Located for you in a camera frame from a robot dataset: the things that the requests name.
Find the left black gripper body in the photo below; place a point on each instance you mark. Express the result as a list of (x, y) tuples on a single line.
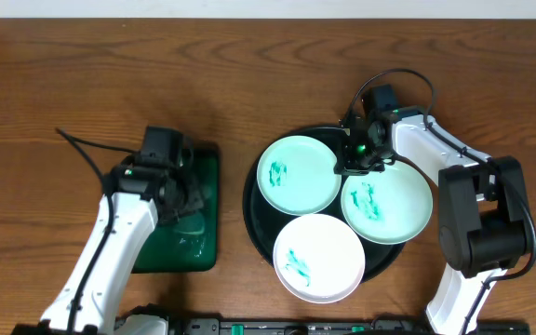
[(186, 196)]

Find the dark green sponge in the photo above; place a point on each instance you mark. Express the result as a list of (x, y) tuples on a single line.
[(193, 224)]

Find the light green plate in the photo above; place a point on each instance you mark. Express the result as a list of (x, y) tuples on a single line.
[(296, 175), (389, 207)]

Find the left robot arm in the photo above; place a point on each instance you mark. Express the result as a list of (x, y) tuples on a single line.
[(132, 235)]

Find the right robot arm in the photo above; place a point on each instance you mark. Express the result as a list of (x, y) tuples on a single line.
[(485, 228)]

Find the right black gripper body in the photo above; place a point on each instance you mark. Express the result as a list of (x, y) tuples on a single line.
[(362, 156)]

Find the white plate front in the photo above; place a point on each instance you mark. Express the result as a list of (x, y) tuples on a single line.
[(319, 258)]

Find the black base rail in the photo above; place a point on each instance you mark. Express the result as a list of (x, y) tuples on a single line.
[(211, 326)]

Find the rectangular green tray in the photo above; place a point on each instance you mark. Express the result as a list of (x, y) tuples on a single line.
[(166, 251)]

